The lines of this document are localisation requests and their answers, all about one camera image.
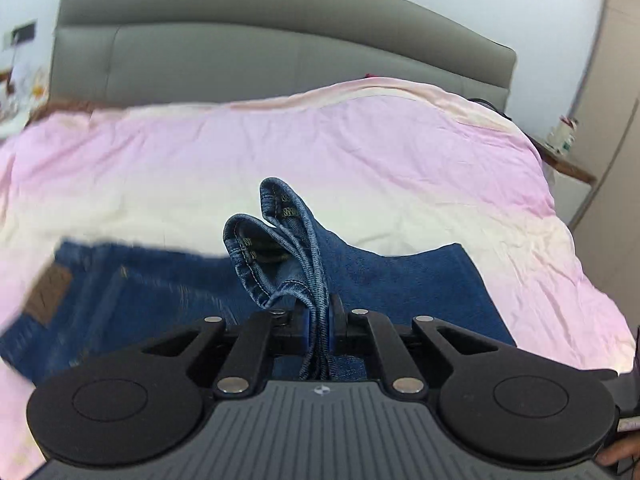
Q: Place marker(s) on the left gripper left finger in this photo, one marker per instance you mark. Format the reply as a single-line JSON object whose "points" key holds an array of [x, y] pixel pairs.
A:
{"points": [[135, 404]]}

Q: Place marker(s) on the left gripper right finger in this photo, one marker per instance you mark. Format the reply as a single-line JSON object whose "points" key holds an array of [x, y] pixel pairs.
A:
{"points": [[497, 401]]}

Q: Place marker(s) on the blue denim jeans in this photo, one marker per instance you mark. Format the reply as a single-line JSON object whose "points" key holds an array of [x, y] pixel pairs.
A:
{"points": [[97, 299]]}

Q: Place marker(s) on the operator hand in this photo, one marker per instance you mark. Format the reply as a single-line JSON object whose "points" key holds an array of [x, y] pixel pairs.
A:
{"points": [[620, 450]]}

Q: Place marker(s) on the white right nightstand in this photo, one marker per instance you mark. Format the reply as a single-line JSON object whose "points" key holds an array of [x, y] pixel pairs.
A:
{"points": [[569, 183]]}

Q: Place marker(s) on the clear glass cup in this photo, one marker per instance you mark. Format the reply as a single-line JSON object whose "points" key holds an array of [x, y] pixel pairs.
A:
{"points": [[553, 141]]}

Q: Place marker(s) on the pink and cream duvet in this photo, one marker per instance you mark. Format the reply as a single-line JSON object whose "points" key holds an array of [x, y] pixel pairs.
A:
{"points": [[388, 165]]}

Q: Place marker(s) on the beige wardrobe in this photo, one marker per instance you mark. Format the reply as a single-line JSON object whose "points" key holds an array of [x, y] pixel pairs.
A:
{"points": [[606, 233]]}

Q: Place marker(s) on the white bottle red lid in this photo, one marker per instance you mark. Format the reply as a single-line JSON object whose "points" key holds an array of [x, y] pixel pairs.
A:
{"points": [[571, 125]]}

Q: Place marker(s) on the left nightstand with clutter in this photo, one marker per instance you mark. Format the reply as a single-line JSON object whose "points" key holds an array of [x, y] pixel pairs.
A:
{"points": [[23, 90]]}

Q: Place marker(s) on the grey upholstered headboard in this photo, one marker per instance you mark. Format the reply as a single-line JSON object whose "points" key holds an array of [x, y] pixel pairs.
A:
{"points": [[135, 52]]}

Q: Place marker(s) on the black wall switch panel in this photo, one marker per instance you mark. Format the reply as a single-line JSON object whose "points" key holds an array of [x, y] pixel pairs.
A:
{"points": [[23, 33]]}

